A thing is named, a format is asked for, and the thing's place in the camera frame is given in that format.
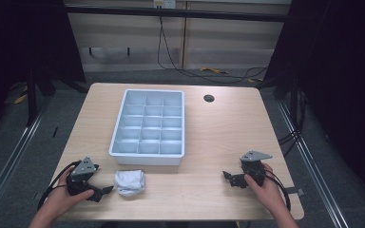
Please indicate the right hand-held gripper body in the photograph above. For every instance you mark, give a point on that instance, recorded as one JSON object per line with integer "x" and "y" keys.
{"x": 253, "y": 166}

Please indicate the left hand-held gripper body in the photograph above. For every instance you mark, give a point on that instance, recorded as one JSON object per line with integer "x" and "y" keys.
{"x": 83, "y": 167}

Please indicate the person's right hand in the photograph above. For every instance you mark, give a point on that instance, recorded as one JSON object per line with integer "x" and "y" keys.
{"x": 271, "y": 193}

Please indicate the person's left hand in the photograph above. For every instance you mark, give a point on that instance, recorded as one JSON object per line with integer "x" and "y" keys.
{"x": 60, "y": 201}

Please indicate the white rolled socks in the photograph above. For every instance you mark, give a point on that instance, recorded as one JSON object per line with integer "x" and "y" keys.
{"x": 130, "y": 182}

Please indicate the white compartment storage box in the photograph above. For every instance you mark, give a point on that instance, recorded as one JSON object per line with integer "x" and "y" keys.
{"x": 150, "y": 126}

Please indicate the black table grommet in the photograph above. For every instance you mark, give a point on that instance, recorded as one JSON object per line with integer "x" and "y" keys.
{"x": 209, "y": 98}

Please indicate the black metal stand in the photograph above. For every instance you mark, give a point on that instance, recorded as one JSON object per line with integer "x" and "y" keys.
{"x": 31, "y": 98}

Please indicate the yellow tape strip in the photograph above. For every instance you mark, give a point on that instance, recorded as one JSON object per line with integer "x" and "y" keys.
{"x": 20, "y": 98}
{"x": 214, "y": 70}

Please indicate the black curtain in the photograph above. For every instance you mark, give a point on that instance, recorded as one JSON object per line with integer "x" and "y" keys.
{"x": 19, "y": 41}
{"x": 339, "y": 79}

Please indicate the beige wooden cabinet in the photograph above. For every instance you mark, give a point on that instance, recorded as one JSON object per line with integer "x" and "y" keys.
{"x": 123, "y": 34}

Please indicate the black horizontal bar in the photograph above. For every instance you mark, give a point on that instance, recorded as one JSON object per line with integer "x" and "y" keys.
{"x": 171, "y": 13}

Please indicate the grey bracket on table edge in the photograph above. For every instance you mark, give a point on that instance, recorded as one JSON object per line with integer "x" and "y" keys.
{"x": 294, "y": 191}

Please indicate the metal floor rail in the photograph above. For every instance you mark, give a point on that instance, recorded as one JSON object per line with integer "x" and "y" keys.
{"x": 310, "y": 164}
{"x": 11, "y": 160}

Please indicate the white wall socket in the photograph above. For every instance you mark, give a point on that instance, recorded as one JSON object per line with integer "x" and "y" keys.
{"x": 164, "y": 3}

